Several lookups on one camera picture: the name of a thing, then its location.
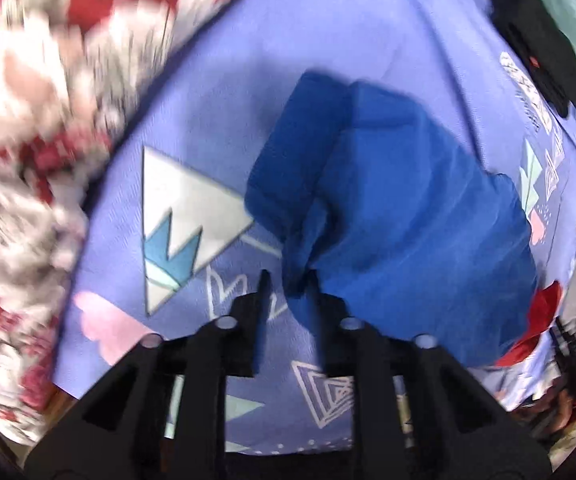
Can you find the red and blue pants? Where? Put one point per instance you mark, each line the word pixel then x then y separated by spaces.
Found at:
pixel 375 203

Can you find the black folded garment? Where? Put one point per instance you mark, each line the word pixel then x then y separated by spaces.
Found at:
pixel 544 50

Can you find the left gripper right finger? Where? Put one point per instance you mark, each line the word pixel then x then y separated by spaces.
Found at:
pixel 417 413

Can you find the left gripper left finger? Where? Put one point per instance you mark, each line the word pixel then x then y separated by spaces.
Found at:
pixel 159 413

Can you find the blue printed bed sheet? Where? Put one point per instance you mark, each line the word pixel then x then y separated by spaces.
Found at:
pixel 205 120

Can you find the floral quilt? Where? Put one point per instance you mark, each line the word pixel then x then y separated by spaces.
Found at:
pixel 71 75

